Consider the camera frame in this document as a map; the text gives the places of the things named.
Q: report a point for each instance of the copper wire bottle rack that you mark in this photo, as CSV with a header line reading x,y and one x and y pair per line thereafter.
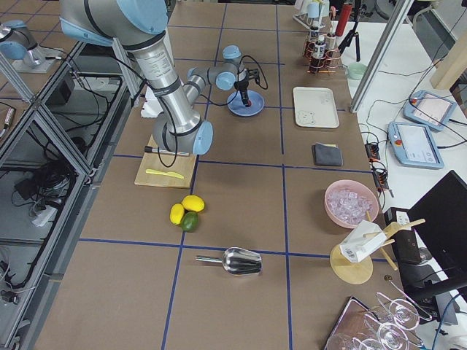
x,y
331,60

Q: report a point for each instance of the far teach pendant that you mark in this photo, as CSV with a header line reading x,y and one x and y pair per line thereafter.
x,y
429,109

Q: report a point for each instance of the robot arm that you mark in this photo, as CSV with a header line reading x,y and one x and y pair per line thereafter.
x,y
140,26
19,45

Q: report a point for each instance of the white carton on stand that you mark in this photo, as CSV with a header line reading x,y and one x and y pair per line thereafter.
x,y
363,240

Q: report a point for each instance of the red cylinder bottle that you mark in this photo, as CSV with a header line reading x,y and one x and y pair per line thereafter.
x,y
344,16

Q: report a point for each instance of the teach pendant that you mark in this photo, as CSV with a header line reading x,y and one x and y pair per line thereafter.
x,y
414,146
429,109

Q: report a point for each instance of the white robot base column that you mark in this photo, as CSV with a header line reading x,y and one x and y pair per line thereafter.
x,y
151,107

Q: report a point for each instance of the cream bear tray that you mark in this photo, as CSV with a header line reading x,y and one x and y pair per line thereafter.
x,y
314,107

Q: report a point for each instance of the aluminium frame post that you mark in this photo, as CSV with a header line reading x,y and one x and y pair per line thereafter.
x,y
382,48

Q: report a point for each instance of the black tripod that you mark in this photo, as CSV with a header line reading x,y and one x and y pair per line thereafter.
x,y
353,33

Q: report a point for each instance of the pink bowl with ice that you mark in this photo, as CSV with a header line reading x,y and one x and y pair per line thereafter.
x,y
347,203

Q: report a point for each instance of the yellow plastic knife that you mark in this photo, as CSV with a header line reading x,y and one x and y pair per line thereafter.
x,y
164,173

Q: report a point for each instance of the light blue cup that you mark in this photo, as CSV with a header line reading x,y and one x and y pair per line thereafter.
x,y
313,9

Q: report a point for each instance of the wooden cutting board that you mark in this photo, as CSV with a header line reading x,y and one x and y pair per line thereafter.
x,y
165,169

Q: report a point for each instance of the mint green bowl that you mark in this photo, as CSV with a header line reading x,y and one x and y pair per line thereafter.
x,y
356,70

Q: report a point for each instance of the yellow lemon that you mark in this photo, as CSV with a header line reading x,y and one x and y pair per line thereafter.
x,y
193,203
177,213

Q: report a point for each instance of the clear glass holder rack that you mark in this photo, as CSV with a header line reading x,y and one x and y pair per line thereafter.
x,y
390,324

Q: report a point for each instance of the green lime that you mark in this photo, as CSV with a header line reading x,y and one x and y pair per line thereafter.
x,y
189,221

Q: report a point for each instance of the black monitor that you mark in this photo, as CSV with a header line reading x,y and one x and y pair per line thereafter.
x,y
443,208

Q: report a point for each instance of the white wire cup rack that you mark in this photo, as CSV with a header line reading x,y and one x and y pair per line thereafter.
x,y
307,22

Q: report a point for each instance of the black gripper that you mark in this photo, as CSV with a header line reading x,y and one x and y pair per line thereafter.
x,y
241,86

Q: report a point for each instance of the dark drink bottle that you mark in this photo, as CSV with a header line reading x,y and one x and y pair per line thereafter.
x,y
313,37
319,47

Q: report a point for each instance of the near teach pendant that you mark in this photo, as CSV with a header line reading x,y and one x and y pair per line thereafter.
x,y
414,146

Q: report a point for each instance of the pink cup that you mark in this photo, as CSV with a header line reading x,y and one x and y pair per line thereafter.
x,y
301,5

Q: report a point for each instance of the steel scoop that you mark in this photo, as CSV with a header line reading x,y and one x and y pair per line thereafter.
x,y
236,261

